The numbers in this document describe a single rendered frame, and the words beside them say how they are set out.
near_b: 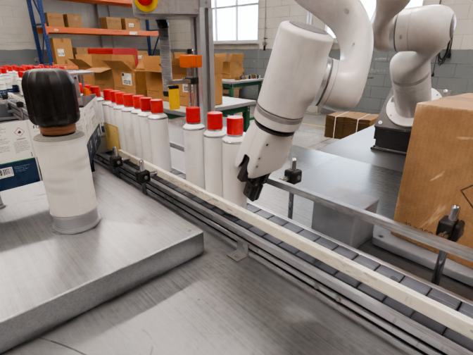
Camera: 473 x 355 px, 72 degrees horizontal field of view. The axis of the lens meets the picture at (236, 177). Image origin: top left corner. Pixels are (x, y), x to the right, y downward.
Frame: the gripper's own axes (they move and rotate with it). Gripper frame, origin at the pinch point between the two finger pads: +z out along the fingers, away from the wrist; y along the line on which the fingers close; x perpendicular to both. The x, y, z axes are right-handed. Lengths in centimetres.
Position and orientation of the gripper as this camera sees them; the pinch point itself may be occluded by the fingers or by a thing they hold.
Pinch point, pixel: (253, 189)
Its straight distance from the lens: 66.3
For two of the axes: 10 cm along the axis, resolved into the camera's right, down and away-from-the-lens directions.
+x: 6.4, 5.7, -5.1
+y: -7.3, 2.5, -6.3
